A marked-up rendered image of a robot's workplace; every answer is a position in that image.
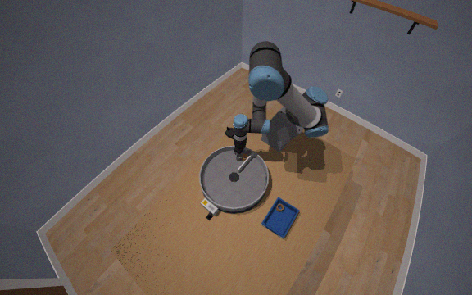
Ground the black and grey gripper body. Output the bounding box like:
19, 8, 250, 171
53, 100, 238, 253
225, 127, 247, 154

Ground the blue open crate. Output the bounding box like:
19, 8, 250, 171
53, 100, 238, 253
261, 197, 300, 238

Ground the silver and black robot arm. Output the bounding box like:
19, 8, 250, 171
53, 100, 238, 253
233, 41, 329, 138

